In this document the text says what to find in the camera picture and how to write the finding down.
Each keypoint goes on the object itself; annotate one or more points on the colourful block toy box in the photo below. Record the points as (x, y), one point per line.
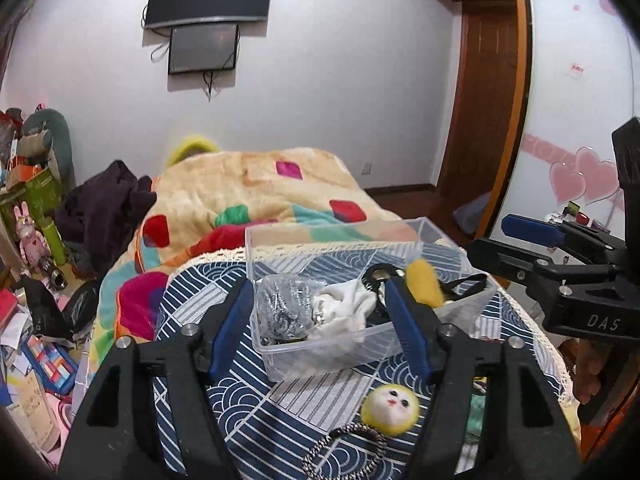
(50, 365)

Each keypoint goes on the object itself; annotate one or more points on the white wall socket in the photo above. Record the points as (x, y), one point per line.
(367, 167)

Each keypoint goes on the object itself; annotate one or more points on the yellow plush cushion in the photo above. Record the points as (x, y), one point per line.
(187, 145)

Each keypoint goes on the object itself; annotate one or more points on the yellow plush face ball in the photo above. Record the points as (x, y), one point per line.
(391, 405)

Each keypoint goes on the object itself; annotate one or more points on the pink bunny toy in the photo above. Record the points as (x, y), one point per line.
(29, 240)

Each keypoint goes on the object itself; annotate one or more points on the green cardboard box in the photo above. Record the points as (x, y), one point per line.
(35, 195)

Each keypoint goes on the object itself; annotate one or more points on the blue wave patterned tablecloth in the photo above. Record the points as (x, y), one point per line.
(285, 410)

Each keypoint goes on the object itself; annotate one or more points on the grey plush cushion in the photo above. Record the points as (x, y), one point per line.
(60, 135)

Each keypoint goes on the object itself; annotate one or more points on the person's right hand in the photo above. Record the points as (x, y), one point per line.
(589, 367)

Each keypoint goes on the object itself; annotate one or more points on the colourful checked fleece blanket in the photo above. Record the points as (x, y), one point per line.
(225, 180)

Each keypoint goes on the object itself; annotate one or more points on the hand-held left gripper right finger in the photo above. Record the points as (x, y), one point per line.
(407, 330)

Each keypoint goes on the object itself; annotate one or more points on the white wardrobe sliding door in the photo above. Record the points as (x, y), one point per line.
(565, 85)

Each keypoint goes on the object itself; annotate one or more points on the black plastic bag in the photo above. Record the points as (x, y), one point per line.
(55, 310)

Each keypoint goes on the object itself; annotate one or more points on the yellow plush roll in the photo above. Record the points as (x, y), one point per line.
(425, 282)

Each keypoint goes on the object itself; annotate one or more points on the silver mesh scrubber bag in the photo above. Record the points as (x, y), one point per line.
(282, 310)

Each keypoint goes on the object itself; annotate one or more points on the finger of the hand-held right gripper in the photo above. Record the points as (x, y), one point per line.
(500, 260)
(530, 230)

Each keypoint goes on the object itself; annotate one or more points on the clear plastic storage box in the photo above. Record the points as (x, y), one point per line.
(285, 245)

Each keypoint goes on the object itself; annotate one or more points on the small wall mounted monitor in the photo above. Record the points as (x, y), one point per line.
(202, 49)

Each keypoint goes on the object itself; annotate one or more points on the dark purple clothes pile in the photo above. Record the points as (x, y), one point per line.
(105, 200)

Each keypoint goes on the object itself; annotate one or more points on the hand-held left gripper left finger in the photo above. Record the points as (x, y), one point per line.
(231, 330)

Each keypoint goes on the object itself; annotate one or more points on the pink heart stickers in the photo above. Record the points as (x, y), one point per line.
(590, 175)

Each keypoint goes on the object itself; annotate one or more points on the green bottle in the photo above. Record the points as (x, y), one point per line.
(54, 240)

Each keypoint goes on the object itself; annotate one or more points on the white soft cloth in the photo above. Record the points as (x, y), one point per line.
(345, 305)

